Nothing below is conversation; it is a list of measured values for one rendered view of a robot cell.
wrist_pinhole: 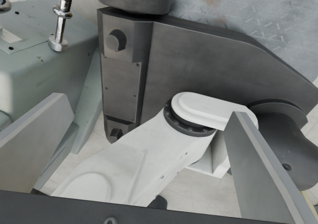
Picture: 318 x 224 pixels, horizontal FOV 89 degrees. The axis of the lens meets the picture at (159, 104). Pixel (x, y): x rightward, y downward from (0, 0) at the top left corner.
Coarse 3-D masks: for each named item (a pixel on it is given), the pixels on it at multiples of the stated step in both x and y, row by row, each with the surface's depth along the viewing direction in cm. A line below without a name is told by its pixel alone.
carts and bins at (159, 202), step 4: (160, 196) 213; (152, 200) 206; (156, 200) 206; (160, 200) 209; (164, 200) 213; (152, 204) 202; (156, 204) 203; (160, 204) 205; (164, 204) 210; (160, 208) 202; (164, 208) 206
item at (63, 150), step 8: (72, 128) 128; (64, 136) 121; (72, 136) 130; (64, 144) 120; (72, 144) 150; (56, 152) 113; (64, 152) 137; (56, 160) 124; (48, 168) 115; (56, 168) 144; (40, 176) 107; (48, 176) 130; (40, 184) 120
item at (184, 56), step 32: (128, 32) 40; (160, 32) 42; (192, 32) 41; (224, 32) 45; (128, 64) 47; (160, 64) 47; (192, 64) 45; (224, 64) 43; (256, 64) 42; (288, 64) 50; (128, 96) 54; (160, 96) 54; (224, 96) 49; (256, 96) 46; (288, 96) 44; (128, 128) 60; (288, 128) 40; (288, 160) 35
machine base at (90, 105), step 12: (24, 0) 84; (96, 48) 90; (96, 60) 94; (96, 72) 99; (84, 84) 106; (96, 84) 104; (84, 96) 112; (96, 96) 110; (84, 108) 119; (96, 108) 118; (84, 120) 127; (96, 120) 147; (84, 132) 136; (84, 144) 169
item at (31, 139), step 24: (48, 96) 9; (24, 120) 7; (48, 120) 8; (72, 120) 11; (0, 144) 6; (24, 144) 7; (48, 144) 9; (0, 168) 6; (24, 168) 7; (24, 192) 7
